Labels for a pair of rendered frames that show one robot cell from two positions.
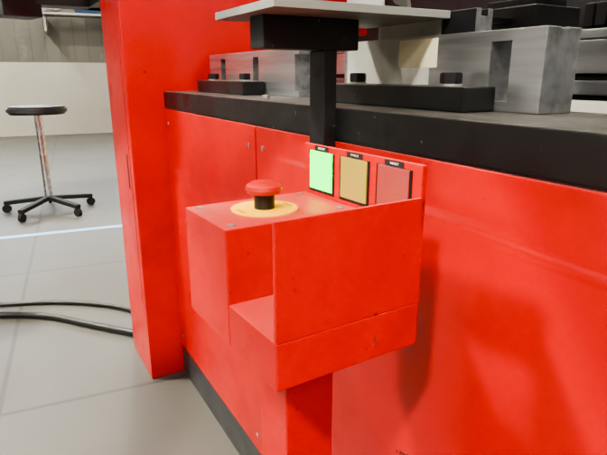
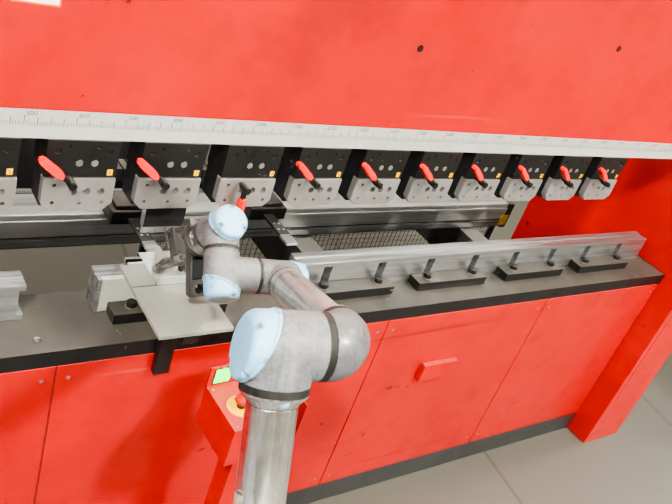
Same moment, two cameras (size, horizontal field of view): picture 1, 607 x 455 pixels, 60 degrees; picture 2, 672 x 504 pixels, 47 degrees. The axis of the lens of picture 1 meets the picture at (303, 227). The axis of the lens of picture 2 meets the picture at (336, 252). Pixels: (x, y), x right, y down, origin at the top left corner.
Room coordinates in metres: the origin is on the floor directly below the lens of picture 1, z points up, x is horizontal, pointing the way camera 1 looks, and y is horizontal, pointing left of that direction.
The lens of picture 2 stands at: (0.77, 1.44, 2.07)
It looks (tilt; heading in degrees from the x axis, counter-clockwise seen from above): 29 degrees down; 258
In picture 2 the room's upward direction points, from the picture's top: 20 degrees clockwise
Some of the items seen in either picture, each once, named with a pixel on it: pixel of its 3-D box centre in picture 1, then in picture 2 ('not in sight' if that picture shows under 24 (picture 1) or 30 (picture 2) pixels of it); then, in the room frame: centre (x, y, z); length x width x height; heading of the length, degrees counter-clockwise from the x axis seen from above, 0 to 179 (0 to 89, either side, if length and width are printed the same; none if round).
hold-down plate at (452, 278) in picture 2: not in sight; (448, 279); (-0.06, -0.62, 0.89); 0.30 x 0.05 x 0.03; 30
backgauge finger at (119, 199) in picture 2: (495, 15); (137, 220); (0.90, -0.31, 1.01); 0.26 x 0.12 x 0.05; 120
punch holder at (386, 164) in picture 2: not in sight; (371, 170); (0.34, -0.45, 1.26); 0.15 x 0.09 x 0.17; 30
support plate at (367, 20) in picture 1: (331, 15); (175, 297); (0.76, -0.04, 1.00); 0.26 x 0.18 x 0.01; 120
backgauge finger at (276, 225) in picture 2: not in sight; (271, 216); (0.55, -0.51, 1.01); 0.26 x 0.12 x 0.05; 120
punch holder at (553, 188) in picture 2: not in sight; (559, 172); (-0.36, -0.85, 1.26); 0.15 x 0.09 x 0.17; 30
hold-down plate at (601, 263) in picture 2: not in sight; (598, 263); (-0.76, -1.01, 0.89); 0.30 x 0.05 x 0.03; 30
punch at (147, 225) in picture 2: not in sight; (163, 215); (0.84, -0.17, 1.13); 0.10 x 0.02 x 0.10; 30
